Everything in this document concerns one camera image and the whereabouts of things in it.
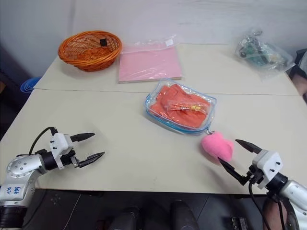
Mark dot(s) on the orange wicker basket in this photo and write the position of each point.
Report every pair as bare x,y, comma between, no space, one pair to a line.
81,60

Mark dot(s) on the dark chair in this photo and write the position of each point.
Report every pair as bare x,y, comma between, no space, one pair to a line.
299,67

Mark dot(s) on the pink paper pack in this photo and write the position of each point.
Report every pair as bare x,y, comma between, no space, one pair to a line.
148,42

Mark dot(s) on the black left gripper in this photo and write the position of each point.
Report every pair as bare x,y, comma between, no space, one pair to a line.
70,159

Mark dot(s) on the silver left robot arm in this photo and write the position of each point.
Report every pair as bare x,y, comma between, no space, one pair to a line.
19,167

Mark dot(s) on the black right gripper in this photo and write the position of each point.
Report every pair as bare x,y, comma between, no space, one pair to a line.
253,176

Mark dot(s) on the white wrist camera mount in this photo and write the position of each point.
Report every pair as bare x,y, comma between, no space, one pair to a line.
60,143
268,160

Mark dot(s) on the clear bag of electronics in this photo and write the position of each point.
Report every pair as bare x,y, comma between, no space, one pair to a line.
259,55

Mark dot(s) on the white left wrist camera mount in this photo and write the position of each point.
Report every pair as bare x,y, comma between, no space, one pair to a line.
60,143

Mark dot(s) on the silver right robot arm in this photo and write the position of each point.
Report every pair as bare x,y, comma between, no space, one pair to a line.
295,191

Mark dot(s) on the clear pouch with orange cloth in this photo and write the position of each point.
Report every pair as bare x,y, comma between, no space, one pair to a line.
208,112

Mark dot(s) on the small clear accessory packet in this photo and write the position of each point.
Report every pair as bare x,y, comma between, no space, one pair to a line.
184,106

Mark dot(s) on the blue plastic stool stack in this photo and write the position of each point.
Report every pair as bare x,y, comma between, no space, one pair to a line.
30,85

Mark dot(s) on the small black tag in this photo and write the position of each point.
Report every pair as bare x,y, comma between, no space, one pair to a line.
103,42

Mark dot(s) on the orange cloth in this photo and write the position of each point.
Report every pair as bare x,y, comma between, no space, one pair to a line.
172,116

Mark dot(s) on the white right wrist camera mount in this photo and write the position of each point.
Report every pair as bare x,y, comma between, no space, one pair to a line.
268,160

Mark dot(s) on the pink paper stack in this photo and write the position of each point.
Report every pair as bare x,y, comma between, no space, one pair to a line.
148,64

